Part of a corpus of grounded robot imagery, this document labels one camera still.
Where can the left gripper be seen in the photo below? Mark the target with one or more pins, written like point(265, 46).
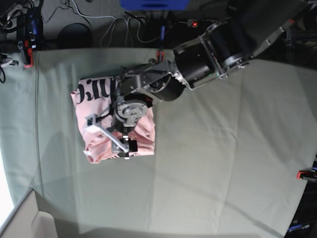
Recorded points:
point(121, 146)

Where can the pink t-shirt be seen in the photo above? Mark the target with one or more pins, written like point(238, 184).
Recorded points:
point(92, 100)

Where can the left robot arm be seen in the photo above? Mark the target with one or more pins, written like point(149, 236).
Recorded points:
point(125, 126)

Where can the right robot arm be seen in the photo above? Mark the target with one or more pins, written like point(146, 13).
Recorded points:
point(9, 11)

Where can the red table clamp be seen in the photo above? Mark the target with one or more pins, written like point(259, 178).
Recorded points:
point(160, 56)

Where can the green table cloth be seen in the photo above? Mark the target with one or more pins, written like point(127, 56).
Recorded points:
point(226, 161)

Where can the black round base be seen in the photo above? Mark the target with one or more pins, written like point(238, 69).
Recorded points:
point(74, 36)

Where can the red left side clamp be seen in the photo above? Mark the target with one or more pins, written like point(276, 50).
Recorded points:
point(25, 49)

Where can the blue box top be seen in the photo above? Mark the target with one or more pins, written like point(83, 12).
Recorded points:
point(154, 4)

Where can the white power strip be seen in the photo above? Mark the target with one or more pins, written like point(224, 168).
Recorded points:
point(193, 23)

